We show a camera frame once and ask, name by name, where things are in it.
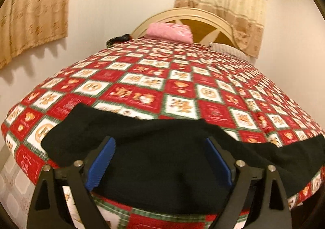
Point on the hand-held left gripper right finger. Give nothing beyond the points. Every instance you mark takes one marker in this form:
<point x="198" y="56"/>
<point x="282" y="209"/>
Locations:
<point x="218" y="161"/>

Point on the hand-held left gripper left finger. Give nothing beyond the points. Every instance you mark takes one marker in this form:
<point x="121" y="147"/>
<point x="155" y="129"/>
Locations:
<point x="101" y="160"/>

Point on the black pants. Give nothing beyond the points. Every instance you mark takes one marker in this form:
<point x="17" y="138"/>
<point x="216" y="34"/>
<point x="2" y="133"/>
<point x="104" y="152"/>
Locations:
<point x="162" y="158"/>

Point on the red checked printed bedsheet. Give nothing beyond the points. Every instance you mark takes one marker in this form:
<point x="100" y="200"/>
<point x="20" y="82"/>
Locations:
<point x="157" y="79"/>

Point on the striped pillow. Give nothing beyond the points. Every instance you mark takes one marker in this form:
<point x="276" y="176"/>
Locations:
<point x="228" y="50"/>

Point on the dark cloth bundle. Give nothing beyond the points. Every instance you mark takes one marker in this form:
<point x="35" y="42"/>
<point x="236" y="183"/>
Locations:
<point x="119" y="39"/>

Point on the pink pillow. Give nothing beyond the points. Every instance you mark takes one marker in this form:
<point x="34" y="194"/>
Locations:
<point x="168" y="31"/>

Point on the cream wooden headboard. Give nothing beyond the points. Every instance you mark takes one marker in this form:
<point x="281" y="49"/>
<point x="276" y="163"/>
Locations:
<point x="203" y="22"/>

